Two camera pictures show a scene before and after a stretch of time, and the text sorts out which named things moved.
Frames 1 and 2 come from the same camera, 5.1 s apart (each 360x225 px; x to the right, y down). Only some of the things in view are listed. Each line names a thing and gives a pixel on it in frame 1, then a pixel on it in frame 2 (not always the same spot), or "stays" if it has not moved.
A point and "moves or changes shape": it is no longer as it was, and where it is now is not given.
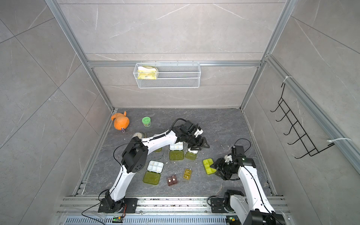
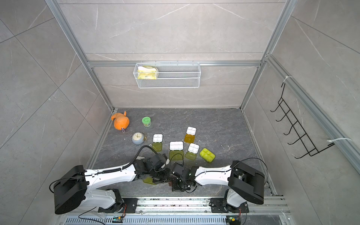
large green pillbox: x=207 y=162 moves or changes shape
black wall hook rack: x=303 y=140 stays
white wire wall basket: x=168 y=75 stays
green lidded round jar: x=146 y=121 stays
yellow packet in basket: x=146 y=72 stays
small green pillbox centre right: x=191 y=154 stays
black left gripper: x=198 y=146 to x=167 y=177
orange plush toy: x=121 y=121 stays
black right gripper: x=219 y=162 to x=175 y=188
